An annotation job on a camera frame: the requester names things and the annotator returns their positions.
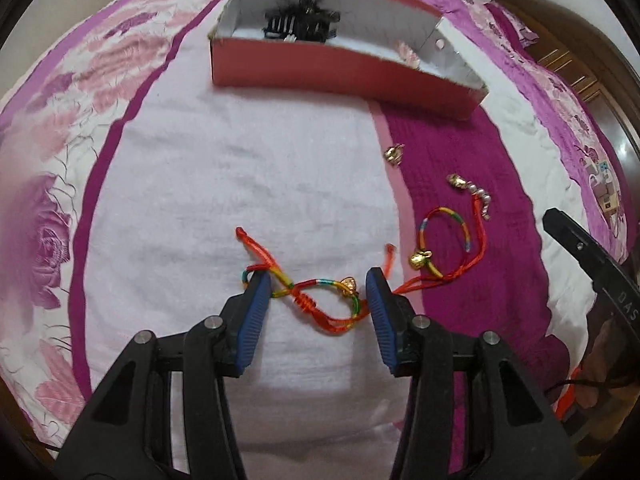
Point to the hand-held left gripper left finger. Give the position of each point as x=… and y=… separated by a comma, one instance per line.
x=255, y=320

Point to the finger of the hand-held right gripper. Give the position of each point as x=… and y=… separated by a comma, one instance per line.
x=575, y=245

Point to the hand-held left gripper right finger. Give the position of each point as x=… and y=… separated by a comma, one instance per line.
x=382, y=320

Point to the red cardboard box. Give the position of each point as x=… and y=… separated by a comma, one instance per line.
x=325, y=72

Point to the black feather hair accessory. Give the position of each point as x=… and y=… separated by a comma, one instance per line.
x=300, y=15

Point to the person's right hand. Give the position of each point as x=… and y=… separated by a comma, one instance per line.
x=600, y=355

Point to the small gold charm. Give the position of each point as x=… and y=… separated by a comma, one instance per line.
x=394, y=154

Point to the wooden headboard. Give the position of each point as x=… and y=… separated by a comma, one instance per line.
x=575, y=60

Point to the purple floral pillow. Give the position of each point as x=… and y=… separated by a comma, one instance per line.
x=515, y=25

